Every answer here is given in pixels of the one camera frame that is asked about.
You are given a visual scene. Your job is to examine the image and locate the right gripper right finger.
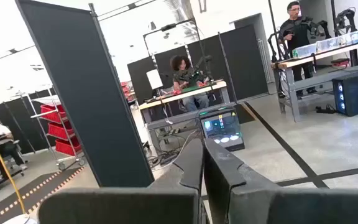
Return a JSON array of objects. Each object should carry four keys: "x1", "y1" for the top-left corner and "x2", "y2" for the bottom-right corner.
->
[{"x1": 203, "y1": 138, "x2": 358, "y2": 224}]

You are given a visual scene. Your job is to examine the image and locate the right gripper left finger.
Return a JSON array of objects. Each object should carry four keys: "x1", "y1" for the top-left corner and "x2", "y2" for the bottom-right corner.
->
[{"x1": 38, "y1": 138, "x2": 204, "y2": 224}]

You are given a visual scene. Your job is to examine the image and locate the red storage bin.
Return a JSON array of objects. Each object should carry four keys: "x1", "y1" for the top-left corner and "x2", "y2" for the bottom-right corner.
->
[
  {"x1": 47, "y1": 121, "x2": 75, "y2": 140},
  {"x1": 40, "y1": 104, "x2": 68, "y2": 124},
  {"x1": 54, "y1": 138, "x2": 82, "y2": 157},
  {"x1": 120, "y1": 81, "x2": 137, "y2": 103}
]

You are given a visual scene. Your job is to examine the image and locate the black floor mat striped edge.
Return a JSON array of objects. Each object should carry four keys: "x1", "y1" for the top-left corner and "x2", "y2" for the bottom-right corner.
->
[{"x1": 0, "y1": 166, "x2": 86, "y2": 224}]

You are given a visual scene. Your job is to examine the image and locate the glass-sided computer tower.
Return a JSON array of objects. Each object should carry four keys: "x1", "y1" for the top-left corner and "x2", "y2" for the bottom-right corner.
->
[{"x1": 198, "y1": 106, "x2": 246, "y2": 152}]

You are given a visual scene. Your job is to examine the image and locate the black power strip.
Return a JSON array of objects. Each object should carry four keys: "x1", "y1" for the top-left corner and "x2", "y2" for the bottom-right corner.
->
[{"x1": 314, "y1": 105, "x2": 337, "y2": 114}]

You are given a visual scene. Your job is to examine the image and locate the wood-topped work table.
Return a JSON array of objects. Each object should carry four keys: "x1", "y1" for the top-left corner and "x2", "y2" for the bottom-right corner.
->
[
  {"x1": 138, "y1": 80, "x2": 231, "y2": 150},
  {"x1": 270, "y1": 36, "x2": 358, "y2": 123}
]

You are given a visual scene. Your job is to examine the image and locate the black room divider panel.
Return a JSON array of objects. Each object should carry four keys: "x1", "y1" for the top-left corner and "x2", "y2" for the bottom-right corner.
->
[{"x1": 15, "y1": 0, "x2": 155, "y2": 189}]

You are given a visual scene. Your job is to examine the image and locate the metal rack cart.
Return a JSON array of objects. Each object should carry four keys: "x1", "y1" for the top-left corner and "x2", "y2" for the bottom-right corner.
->
[{"x1": 26, "y1": 94, "x2": 86, "y2": 171}]

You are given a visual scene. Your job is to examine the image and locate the white rectangular panel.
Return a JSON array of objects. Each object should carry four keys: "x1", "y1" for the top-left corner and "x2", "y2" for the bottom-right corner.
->
[{"x1": 145, "y1": 68, "x2": 164, "y2": 91}]

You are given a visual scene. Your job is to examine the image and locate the black divider panel row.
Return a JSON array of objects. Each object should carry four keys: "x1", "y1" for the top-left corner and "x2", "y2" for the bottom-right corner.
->
[
  {"x1": 127, "y1": 24, "x2": 269, "y2": 105},
  {"x1": 0, "y1": 88, "x2": 57, "y2": 155}
]

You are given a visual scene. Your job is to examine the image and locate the person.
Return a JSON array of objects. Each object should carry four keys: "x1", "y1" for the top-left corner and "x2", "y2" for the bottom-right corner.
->
[
  {"x1": 277, "y1": 1, "x2": 319, "y2": 96},
  {"x1": 169, "y1": 55, "x2": 211, "y2": 112},
  {"x1": 0, "y1": 116, "x2": 29, "y2": 171}
]

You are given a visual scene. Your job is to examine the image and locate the red tray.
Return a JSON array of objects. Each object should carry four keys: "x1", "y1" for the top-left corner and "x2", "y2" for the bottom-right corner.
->
[{"x1": 330, "y1": 58, "x2": 351, "y2": 68}]

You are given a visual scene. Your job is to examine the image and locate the clear plastic bin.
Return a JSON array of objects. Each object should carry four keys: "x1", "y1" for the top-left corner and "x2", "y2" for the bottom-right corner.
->
[
  {"x1": 346, "y1": 29, "x2": 358, "y2": 44},
  {"x1": 296, "y1": 43, "x2": 318, "y2": 58},
  {"x1": 317, "y1": 35, "x2": 347, "y2": 54}
]

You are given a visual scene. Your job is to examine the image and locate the tangled black floor cables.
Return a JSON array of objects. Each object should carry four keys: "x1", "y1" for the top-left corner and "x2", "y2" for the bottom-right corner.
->
[{"x1": 146, "y1": 129, "x2": 200, "y2": 170}]

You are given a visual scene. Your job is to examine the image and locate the yellow hanging cable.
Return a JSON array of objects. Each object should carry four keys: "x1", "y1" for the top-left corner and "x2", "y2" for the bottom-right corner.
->
[{"x1": 0, "y1": 107, "x2": 27, "y2": 216}]

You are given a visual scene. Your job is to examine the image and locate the white wall radiator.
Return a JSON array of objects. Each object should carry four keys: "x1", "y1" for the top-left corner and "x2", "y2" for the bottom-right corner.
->
[{"x1": 257, "y1": 39, "x2": 275, "y2": 84}]

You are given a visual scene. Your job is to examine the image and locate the black overhead camera frame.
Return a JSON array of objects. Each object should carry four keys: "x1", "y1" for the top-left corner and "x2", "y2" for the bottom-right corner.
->
[{"x1": 142, "y1": 17, "x2": 214, "y2": 82}]

